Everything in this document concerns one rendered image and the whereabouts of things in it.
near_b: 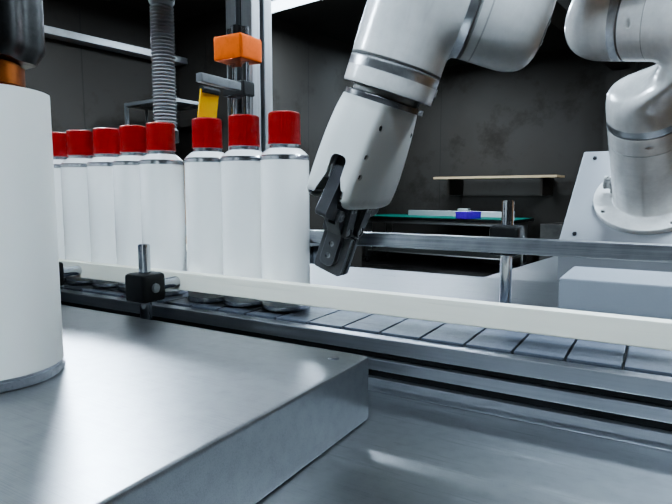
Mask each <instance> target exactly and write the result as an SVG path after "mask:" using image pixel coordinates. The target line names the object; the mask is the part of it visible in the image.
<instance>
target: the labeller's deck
mask: <svg viewBox="0 0 672 504"><path fill-rule="evenodd" d="M61 311H62V330H63V348H64V355H65V357H66V365H65V367H64V368H63V369H62V370H61V371H60V372H59V373H58V374H56V375H55V376H53V377H51V378H49V379H47V380H45V381H42V382H40V383H37V384H34V385H31V386H28V387H25V388H21V389H17V390H13V391H8V392H4V393H0V504H256V503H257V502H259V501H260V500H261V499H263V498H264V497H265V496H267V495H268V494H269V493H271V492H272V491H273V490H275V489H276V488H277V487H278V486H280V485H281V484H282V483H284V482H285V481H286V480H288V479H289V478H290V477H292V476H293V475H294V474H296V473H297V472H298V471H300V470H301V469H302V468H303V467H305V466H306V465H307V464H309V463H310V462H311V461H313V460H314V459H315V458H317V457H318V456H319V455H321V454H322V453H323V452H325V451H326V450H327V449H328V448H330V447H331V446H332V445H334V444H335V443H336V442H338V441H339V440H340V439H342V438H343V437H344V436H346V435H347V434H348V433H350V432H351V431H352V430H353V429H355V428H356V427H357V426H359V425H360V424H361V423H363V422H364V421H365V420H367V418H368V374H369V359H368V357H366V356H361V355H355V354H349V353H343V352H337V351H332V350H326V349H320V348H314V347H308V346H302V345H296V344H290V343H284V342H278V341H272V340H266V339H260V338H254V337H249V336H243V335H237V334H231V333H225V332H219V331H213V330H207V329H201V328H195V327H189V326H183V325H177V324H171V323H166V322H160V321H154V320H148V319H142V318H136V317H130V316H124V315H118V314H112V313H106V312H100V311H94V310H88V309H83V308H77V307H71V306H65V305H61Z"/></svg>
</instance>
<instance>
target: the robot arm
mask: <svg viewBox="0 0 672 504"><path fill-rule="evenodd" d="M556 1H557V0H367V2H366V6H365V9H364V12H363V16H362V19H361V22H360V26H359V29H358V33H357V36H356V39H355V43H354V46H353V49H352V53H351V56H350V59H349V63H348V66H347V69H346V73H345V76H344V79H347V80H349V81H352V82H355V83H354V86H353V88H350V87H347V86H346V90H345V92H343V94H342V96H341V97H340V99H339V101H338V103H337V105H336V107H335V109H334V111H333V114H332V116H331V118H330V121H329V123H328V125H327V128H326V130H325V133H324V136H323V138H322V141H321V144H320V147H319V149H318V152H317V155H316V158H315V161H314V164H313V167H312V170H311V173H310V176H309V180H308V184H307V190H308V192H309V193H310V194H312V195H314V196H321V197H320V199H319V202H318V204H317V206H316V209H315V213H316V214H318V215H320V216H322V217H324V223H323V229H324V232H323V236H322V239H321V242H320V245H319V248H318V252H317V255H316V258H315V261H314V264H315V265H316V266H317V267H319V268H321V269H323V270H325V271H327V272H329V273H331V274H333V275H335V276H341V275H345V274H347V273H348V271H349V268H350V265H351V262H352V259H353V256H354V253H355V250H356V247H357V244H358V241H359V239H358V238H360V237H361V236H362V234H363V232H364V230H365V227H366V225H367V222H368V220H369V219H370V217H372V216H374V215H376V214H377V213H378V211H379V208H382V207H385V206H387V205H388V204H389V203H390V202H391V200H392V198H393V196H394V194H395V191H396V189H397V186H398V183H399V180H400V177H401V174H402V171H403V168H404V165H405V161H406V158H407V154H408V151H409V147H410V143H411V139H412V135H413V131H414V127H415V123H416V118H417V115H419V116H423V113H424V111H422V110H419V109H417V108H418V107H419V104H424V105H427V106H431V105H432V102H433V99H434V97H436V94H437V91H438V90H437V87H438V84H439V81H440V78H441V76H442V73H443V70H444V67H445V64H446V62H447V60H448V59H450V58H456V59H459V60H462V61H465V62H468V63H471V64H475V65H478V66H481V67H484V68H488V69H491V70H495V71H500V72H515V71H518V70H521V69H522V68H524V67H525V66H526V65H528V64H529V63H530V61H531V60H532V59H533V58H534V56H535V55H536V53H537V51H538V50H539V47H540V46H541V45H542V43H543V39H544V36H545V34H546V31H547V28H548V26H549V25H550V22H551V17H552V14H553V10H554V7H555V4H556ZM564 27H565V38H566V41H567V44H568V46H569V47H570V49H571V50H572V51H573V52H574V53H575V54H576V55H578V56H580V57H582V58H584V59H588V60H592V61H608V62H654V63H656V64H655V65H653V66H651V67H648V68H646V69H643V70H640V71H638V72H635V73H633V74H630V75H628V76H626V77H624V78H622V79H620V80H618V81H617V82H616V83H614V84H613V85H612V87H611V88H610V89H609V91H608V93H607V97H606V124H607V136H608V148H609V160H610V172H611V176H610V177H608V176H605V177H604V180H603V182H602V183H601V184H600V186H599V187H598V188H597V190H596V192H595V194H594V198H593V203H594V210H595V212H596V215H597V216H598V217H599V219H600V220H601V221H603V222H604V223H605V224H606V225H608V226H610V227H612V228H614V229H616V230H619V231H622V232H627V233H632V234H649V235H650V234H660V233H665V232H670V231H672V0H571V3H570V6H569V8H568V11H567V15H566V18H565V26H564ZM339 198H342V200H339ZM355 236H356V237H358V238H356V237H355Z"/></svg>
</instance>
